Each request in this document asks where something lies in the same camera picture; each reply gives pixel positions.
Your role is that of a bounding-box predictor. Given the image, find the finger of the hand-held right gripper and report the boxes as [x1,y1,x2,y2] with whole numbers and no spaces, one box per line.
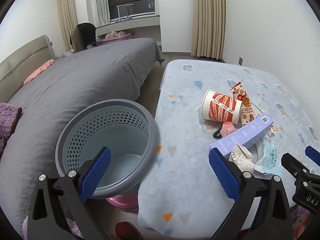
[281,152,311,180]
[305,145,320,167]

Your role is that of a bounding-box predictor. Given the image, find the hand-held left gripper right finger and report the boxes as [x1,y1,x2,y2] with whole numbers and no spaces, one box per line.
[209,147,293,240]

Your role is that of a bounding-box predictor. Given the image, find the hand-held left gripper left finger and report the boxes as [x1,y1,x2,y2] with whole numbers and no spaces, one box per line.
[27,147,112,240]

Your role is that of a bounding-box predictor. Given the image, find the light blue wipes packet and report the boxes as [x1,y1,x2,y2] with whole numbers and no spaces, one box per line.
[252,139,283,175]

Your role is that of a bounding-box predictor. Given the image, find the white paper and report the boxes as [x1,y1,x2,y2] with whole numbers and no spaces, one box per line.
[226,144,255,174]

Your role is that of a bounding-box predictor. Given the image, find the lilac cardboard box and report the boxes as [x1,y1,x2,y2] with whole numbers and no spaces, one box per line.
[209,112,273,161]

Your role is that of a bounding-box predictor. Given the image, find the grey perforated plastic basket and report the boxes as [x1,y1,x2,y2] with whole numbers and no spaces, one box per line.
[55,99,160,199]

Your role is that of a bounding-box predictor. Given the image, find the pink pig toy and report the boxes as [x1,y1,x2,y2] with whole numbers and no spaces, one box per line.
[213,121,238,139]

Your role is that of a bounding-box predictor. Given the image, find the red striped paper cup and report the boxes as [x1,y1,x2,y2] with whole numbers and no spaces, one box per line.
[201,89,242,125]

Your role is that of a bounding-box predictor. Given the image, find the cream and red snack packet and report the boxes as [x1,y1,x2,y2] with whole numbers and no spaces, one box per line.
[229,81,263,128]

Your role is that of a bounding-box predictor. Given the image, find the purple fuzzy clothing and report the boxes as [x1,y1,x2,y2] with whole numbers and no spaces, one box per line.
[290,204,319,240]

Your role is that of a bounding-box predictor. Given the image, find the light blue printed blanket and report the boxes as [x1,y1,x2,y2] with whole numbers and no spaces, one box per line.
[137,59,320,239]

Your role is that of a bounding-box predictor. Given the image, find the small pink paper tag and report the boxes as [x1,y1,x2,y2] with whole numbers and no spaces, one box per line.
[265,125,278,137]

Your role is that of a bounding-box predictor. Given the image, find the pink plastic basin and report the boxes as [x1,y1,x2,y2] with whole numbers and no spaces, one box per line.
[105,192,139,210]

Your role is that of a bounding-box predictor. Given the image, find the dark red slipper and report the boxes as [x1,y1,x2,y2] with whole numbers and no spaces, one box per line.
[115,221,142,240]

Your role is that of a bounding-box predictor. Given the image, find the grey bed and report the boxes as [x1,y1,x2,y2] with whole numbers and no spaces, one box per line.
[0,38,165,235]

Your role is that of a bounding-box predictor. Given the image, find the purple fuzzy blanket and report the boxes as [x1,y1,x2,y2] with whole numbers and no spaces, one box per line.
[0,102,22,155]

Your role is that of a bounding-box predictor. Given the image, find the pink pillow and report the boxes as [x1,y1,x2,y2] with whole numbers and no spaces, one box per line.
[24,59,54,85]

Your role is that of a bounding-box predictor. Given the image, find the beige chair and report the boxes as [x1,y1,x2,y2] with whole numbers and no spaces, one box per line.
[70,27,85,53]

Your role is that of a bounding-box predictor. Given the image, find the pink laundry basket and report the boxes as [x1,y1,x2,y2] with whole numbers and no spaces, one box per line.
[96,31,134,46]

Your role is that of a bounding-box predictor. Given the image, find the beige bed headboard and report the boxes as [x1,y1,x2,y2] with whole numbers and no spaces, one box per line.
[0,35,56,89]

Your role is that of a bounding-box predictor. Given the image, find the black jacket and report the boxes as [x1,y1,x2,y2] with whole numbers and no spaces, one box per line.
[75,23,97,49]

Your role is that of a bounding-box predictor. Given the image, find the pile of light clothes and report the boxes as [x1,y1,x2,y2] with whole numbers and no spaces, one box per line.
[105,31,128,39]

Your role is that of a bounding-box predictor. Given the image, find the white bay window ledge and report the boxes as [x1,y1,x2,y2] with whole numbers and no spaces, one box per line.
[96,15,160,37]

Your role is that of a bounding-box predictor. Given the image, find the beige curtain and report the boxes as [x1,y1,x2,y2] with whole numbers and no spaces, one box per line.
[56,0,78,53]
[192,0,227,60]

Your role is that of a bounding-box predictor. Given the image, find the white desk lamp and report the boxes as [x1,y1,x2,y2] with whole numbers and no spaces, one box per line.
[116,4,135,21]

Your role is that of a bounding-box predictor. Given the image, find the white sheer curtain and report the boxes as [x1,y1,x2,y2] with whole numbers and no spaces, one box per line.
[91,0,110,27]

